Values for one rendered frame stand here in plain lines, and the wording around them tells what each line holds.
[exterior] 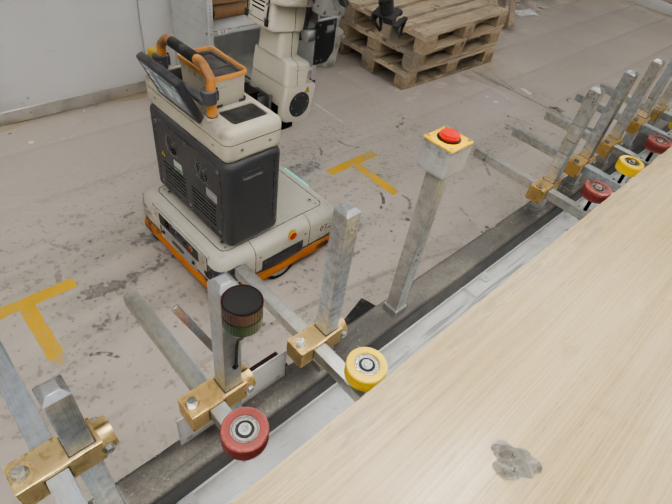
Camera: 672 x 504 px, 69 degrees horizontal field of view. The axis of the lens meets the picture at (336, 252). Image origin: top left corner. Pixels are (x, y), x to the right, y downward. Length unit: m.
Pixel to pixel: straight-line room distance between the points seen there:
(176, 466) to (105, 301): 1.31
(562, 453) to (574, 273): 0.49
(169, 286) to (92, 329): 0.35
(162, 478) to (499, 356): 0.69
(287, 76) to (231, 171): 0.45
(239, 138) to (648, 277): 1.25
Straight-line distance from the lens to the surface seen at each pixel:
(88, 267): 2.44
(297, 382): 1.16
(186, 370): 0.99
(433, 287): 1.41
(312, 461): 0.86
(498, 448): 0.94
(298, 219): 2.17
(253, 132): 1.75
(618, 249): 1.48
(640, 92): 2.14
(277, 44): 1.98
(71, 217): 2.72
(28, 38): 3.38
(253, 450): 0.86
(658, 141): 2.13
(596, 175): 1.95
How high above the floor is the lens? 1.69
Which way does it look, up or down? 44 degrees down
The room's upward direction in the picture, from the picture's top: 10 degrees clockwise
